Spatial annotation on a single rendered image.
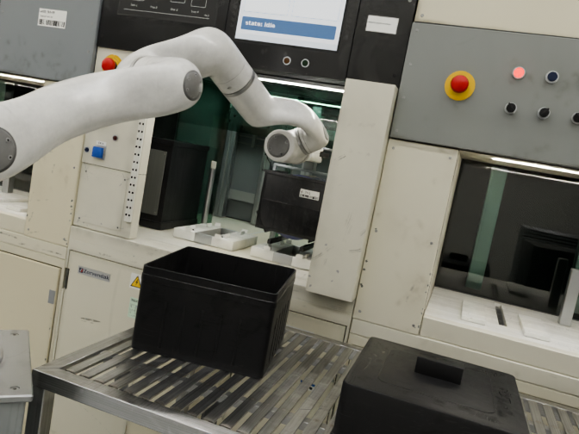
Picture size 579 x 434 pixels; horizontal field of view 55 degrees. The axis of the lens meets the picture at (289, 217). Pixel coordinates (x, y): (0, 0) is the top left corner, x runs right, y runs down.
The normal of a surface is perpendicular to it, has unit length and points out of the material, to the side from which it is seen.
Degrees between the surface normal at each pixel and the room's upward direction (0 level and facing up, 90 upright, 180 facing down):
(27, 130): 76
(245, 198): 90
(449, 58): 90
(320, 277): 90
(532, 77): 90
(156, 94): 108
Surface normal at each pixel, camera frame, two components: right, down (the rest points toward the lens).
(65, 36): -0.31, 0.05
